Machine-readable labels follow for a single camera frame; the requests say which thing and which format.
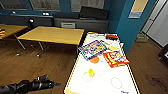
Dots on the yellow plastic cup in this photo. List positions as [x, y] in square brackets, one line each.
[90, 72]

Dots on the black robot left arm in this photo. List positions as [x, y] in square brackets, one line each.
[15, 87]

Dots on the white air hockey table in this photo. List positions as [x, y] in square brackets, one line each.
[100, 85]

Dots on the orange round disc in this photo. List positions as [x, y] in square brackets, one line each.
[95, 60]

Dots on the yellow wooden table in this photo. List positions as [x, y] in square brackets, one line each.
[10, 30]
[55, 35]

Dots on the red board game box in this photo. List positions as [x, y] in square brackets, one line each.
[116, 59]

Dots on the small red table clutter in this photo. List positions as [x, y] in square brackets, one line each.
[2, 32]

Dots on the dark grey sofa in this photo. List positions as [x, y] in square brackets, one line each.
[83, 23]

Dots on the dark low bench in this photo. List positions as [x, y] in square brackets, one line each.
[20, 20]

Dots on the black and red item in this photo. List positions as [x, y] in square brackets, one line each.
[111, 36]

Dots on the dark framed interior window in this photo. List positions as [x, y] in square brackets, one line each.
[45, 4]
[11, 3]
[86, 3]

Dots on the black sofa cushion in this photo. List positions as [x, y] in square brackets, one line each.
[94, 12]

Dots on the cardboard box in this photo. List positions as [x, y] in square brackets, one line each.
[141, 37]

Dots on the white framed door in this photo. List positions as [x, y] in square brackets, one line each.
[158, 23]

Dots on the yellow wall sign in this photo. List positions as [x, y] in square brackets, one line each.
[138, 8]

